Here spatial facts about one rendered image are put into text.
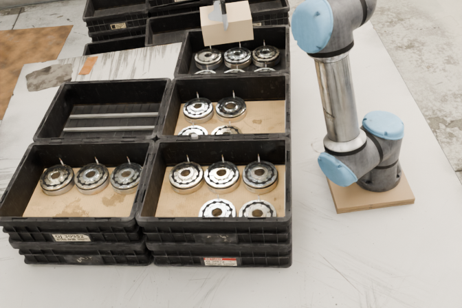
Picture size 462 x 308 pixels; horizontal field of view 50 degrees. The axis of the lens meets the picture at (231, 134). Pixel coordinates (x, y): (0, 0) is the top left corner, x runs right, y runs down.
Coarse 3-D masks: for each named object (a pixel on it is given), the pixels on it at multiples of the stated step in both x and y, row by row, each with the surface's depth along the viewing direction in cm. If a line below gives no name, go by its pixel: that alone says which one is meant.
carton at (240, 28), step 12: (204, 12) 160; (228, 12) 158; (240, 12) 157; (204, 24) 155; (216, 24) 154; (228, 24) 154; (240, 24) 155; (204, 36) 157; (216, 36) 157; (228, 36) 158; (240, 36) 158; (252, 36) 158
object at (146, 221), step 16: (288, 144) 139; (288, 160) 135; (288, 176) 131; (144, 192) 134; (288, 192) 127; (288, 208) 123; (144, 224) 126; (160, 224) 126; (176, 224) 125; (192, 224) 124; (208, 224) 124; (224, 224) 123; (240, 224) 123; (256, 224) 122; (272, 224) 122; (288, 224) 122
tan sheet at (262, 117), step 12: (180, 108) 172; (252, 108) 167; (264, 108) 167; (276, 108) 166; (180, 120) 167; (216, 120) 165; (252, 120) 163; (264, 120) 162; (276, 120) 162; (252, 132) 159; (264, 132) 158; (276, 132) 158
